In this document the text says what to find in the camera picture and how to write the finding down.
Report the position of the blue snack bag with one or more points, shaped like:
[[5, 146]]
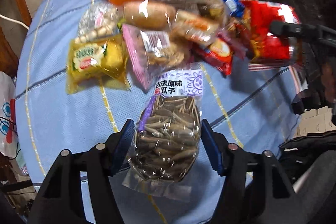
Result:
[[236, 8]]

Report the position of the yellow snack packet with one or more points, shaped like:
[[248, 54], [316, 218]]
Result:
[[104, 59]]

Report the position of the bread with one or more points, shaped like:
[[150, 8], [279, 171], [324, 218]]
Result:
[[159, 16]]

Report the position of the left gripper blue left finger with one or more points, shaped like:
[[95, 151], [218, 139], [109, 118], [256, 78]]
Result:
[[119, 144]]

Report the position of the red round cracker packet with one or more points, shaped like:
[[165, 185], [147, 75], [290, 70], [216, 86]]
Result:
[[218, 54]]

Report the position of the white plastic shopping bag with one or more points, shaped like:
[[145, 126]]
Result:
[[9, 134]]

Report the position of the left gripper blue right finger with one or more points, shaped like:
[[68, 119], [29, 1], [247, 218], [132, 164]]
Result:
[[213, 152]]

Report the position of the blue checked tablecloth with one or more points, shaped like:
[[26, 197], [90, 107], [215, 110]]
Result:
[[252, 109]]

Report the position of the carved wooden chair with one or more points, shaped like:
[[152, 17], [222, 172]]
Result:
[[9, 60]]

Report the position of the sunflower seeds clear bag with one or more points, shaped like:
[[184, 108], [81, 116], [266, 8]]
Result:
[[167, 135]]

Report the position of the peanut bag clear silver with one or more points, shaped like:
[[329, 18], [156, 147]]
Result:
[[98, 21]]

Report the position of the pink cloth table edge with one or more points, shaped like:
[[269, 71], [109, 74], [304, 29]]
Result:
[[271, 51]]

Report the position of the pink cookie packet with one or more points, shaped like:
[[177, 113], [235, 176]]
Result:
[[154, 52]]

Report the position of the red large snack bag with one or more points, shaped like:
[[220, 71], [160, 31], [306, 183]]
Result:
[[269, 51]]

